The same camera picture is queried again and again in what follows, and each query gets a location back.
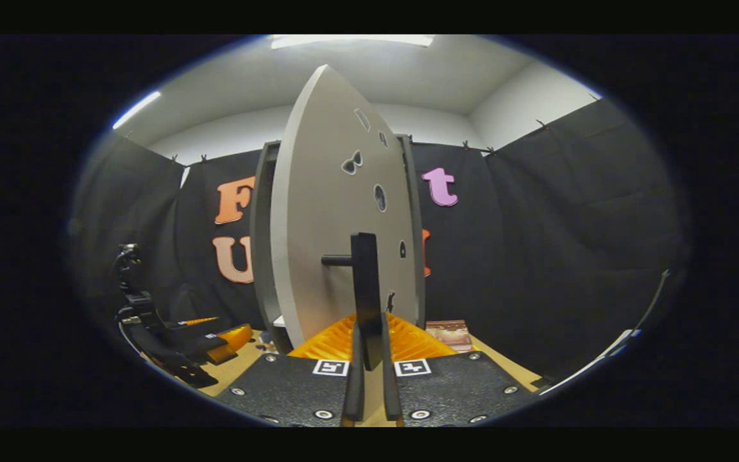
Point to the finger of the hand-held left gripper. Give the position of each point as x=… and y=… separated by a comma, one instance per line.
x=214, y=346
x=196, y=322

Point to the brown cover book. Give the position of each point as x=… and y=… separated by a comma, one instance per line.
x=450, y=333

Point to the white cabinet door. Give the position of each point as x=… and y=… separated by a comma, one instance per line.
x=318, y=192

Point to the long ceiling light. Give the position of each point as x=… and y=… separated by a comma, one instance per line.
x=136, y=110

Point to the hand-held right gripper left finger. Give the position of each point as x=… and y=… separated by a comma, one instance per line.
x=355, y=385

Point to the rectangular ceiling light panel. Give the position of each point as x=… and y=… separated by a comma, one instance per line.
x=350, y=40

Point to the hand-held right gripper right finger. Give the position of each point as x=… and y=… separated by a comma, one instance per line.
x=390, y=385

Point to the black backdrop cloth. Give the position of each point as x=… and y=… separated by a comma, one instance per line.
x=568, y=244

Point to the grey cabinet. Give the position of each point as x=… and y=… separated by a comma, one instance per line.
x=262, y=256

